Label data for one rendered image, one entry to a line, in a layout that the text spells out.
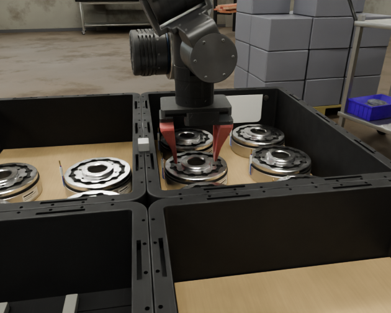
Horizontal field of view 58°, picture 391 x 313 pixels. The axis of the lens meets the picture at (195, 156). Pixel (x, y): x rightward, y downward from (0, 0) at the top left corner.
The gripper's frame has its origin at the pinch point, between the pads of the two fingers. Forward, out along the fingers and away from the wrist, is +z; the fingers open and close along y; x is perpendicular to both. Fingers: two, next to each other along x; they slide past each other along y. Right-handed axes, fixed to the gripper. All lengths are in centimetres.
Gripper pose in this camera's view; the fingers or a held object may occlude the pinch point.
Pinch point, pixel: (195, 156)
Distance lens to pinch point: 56.6
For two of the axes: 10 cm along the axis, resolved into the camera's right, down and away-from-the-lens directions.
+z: 0.1, 9.0, 4.4
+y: 10.0, -0.6, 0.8
